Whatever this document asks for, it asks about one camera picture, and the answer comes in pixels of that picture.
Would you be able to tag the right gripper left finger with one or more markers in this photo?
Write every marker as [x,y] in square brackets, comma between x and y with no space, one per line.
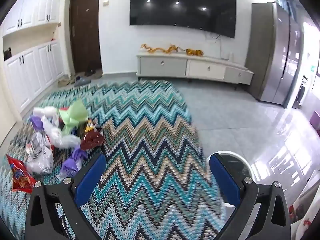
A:
[42,221]

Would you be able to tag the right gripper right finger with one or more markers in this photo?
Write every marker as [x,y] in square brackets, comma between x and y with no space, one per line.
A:
[272,220]

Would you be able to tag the red snack bag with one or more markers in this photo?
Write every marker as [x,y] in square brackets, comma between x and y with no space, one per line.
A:
[21,179]

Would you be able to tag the purple plastic bag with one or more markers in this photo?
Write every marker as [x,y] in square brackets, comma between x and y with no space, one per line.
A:
[73,164]
[36,123]

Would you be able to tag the white printed plastic bag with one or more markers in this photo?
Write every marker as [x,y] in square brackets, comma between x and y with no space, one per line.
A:
[40,156]

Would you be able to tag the clear plastic bag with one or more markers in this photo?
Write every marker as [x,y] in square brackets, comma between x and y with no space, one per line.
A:
[56,136]

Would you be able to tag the dark brown snack bag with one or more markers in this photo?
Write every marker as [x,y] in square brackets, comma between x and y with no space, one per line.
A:
[93,136]

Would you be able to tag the green paper wrapper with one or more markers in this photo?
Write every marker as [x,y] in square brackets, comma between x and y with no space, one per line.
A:
[72,117]

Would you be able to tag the white round trash bin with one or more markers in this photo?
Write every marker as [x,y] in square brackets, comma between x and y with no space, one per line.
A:
[235,164]

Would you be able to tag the purple stool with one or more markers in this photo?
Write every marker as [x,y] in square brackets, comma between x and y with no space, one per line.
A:
[315,120]

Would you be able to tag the zigzag patterned rug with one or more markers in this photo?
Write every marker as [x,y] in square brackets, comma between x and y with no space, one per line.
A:
[156,184]

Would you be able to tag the washing machine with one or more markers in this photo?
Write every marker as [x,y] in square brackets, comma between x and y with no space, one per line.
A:
[302,93]

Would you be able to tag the beige shoes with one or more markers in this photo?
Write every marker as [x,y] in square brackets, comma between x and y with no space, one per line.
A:
[63,82]

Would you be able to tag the grey slipper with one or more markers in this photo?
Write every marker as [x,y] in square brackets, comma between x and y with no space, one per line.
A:
[81,81]

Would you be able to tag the brown door mat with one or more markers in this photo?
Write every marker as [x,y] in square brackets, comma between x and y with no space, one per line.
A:
[93,74]

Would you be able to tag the black bag on shelf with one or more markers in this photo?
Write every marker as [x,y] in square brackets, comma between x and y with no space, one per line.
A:
[7,54]

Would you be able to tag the grey refrigerator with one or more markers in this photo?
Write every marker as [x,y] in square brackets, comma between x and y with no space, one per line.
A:
[273,52]

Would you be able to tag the white shoe cabinet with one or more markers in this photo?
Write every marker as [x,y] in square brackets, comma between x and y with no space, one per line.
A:
[29,29]

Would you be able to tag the white tv cabinet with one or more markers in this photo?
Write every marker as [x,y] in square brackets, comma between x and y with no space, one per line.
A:
[192,67]

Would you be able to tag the golden dragon ornament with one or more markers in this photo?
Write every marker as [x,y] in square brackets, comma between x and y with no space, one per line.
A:
[173,49]

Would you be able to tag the dark brown entrance door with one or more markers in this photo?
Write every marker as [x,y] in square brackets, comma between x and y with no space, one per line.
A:
[84,34]

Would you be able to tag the wall mounted black television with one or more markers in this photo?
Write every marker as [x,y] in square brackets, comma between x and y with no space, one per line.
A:
[214,16]

